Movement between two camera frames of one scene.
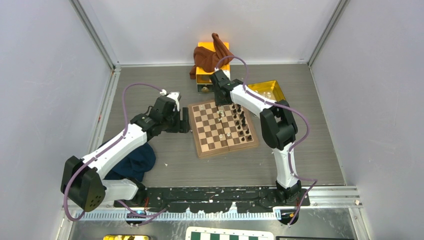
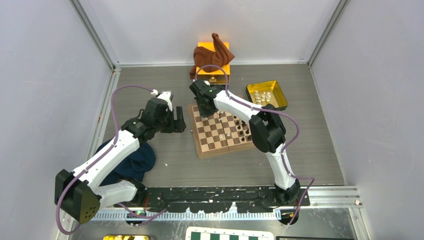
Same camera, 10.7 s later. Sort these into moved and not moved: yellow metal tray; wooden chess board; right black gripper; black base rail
Moved: right black gripper
Not moved: black base rail; yellow metal tray; wooden chess board
